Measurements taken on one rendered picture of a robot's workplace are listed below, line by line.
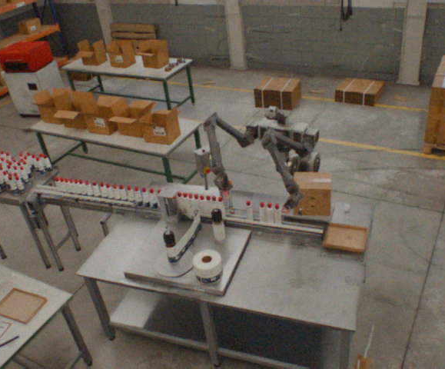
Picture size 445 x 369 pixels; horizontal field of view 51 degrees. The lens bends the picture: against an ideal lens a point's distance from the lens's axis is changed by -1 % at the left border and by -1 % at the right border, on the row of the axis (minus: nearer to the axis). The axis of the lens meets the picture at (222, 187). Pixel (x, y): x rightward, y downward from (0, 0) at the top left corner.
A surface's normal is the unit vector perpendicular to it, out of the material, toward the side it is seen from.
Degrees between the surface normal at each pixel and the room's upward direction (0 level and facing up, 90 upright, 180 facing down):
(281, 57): 90
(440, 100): 91
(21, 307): 0
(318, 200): 90
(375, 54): 90
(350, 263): 0
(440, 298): 0
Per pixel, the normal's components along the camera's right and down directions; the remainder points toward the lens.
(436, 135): -0.47, 0.54
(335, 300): -0.11, -0.82
